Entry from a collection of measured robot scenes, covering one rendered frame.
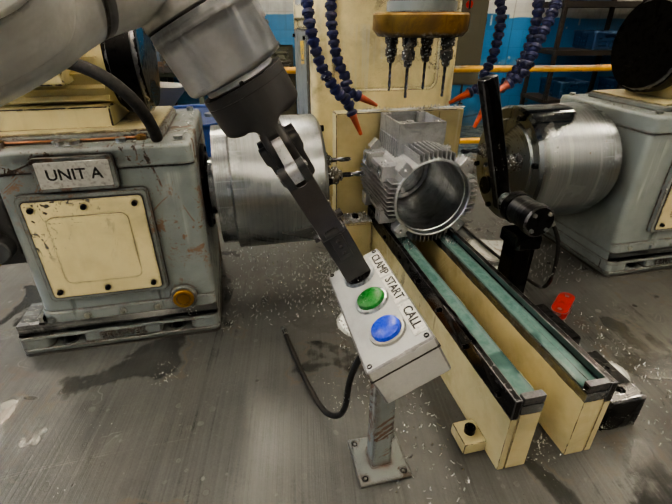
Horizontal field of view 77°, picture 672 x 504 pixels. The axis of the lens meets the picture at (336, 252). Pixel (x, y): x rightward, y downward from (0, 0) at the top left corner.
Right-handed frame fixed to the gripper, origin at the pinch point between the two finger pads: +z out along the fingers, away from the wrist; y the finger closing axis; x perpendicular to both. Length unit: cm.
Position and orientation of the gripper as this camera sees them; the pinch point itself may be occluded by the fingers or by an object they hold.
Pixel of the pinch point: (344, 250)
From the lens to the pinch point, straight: 46.9
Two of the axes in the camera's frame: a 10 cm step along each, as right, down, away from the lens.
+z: 4.5, 7.3, 5.2
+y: -2.2, -4.7, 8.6
